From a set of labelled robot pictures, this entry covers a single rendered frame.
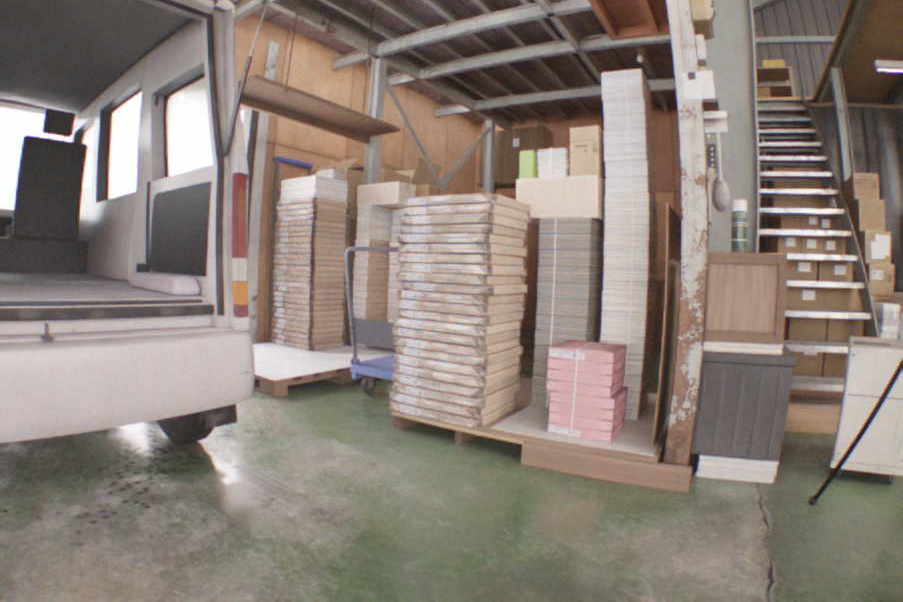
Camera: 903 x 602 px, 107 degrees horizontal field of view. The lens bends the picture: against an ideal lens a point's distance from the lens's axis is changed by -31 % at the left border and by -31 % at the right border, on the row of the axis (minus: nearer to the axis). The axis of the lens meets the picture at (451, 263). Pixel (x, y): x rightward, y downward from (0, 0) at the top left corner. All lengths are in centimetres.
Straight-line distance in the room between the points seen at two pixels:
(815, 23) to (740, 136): 685
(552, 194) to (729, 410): 131
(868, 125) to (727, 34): 330
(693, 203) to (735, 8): 161
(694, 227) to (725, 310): 33
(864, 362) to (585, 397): 115
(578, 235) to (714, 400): 101
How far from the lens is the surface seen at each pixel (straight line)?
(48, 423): 142
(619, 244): 230
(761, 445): 200
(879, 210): 416
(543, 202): 244
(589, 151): 244
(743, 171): 277
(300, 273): 382
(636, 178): 233
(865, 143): 595
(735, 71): 295
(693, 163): 186
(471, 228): 205
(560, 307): 237
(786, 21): 944
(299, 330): 383
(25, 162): 337
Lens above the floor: 78
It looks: 1 degrees up
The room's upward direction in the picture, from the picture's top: 2 degrees clockwise
